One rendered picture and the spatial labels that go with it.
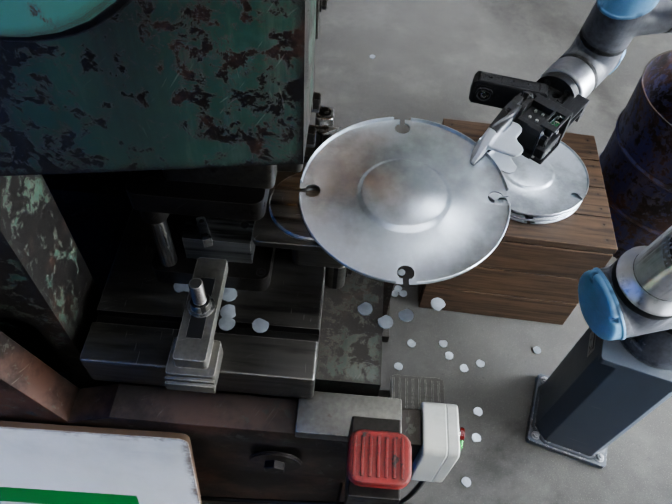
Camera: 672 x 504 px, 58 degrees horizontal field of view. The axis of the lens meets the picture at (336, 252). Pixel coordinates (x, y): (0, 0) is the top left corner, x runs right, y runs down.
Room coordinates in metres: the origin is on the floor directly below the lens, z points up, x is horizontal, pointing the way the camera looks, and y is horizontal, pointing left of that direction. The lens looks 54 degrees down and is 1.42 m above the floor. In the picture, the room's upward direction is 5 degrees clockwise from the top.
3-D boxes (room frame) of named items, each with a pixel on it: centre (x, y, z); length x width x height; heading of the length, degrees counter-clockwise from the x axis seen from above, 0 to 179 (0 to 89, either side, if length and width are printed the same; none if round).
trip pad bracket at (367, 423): (0.23, -0.07, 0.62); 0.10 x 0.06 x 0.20; 0
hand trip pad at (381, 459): (0.21, -0.07, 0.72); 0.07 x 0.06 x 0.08; 90
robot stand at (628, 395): (0.58, -0.61, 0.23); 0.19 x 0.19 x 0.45; 74
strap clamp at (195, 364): (0.37, 0.16, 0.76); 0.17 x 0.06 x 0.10; 0
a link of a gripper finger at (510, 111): (0.70, -0.23, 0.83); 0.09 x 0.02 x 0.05; 142
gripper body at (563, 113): (0.73, -0.29, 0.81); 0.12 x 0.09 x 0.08; 142
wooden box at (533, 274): (1.05, -0.44, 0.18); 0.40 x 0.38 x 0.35; 88
